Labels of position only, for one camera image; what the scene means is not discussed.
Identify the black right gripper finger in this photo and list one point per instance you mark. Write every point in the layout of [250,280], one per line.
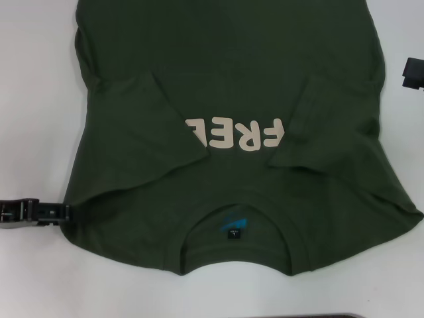
[414,73]

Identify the dark green FREE T-shirt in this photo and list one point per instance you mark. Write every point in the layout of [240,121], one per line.
[232,49]

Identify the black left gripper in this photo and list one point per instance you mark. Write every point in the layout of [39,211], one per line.
[16,213]

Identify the dark grey torso edge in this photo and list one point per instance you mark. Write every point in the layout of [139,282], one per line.
[331,316]

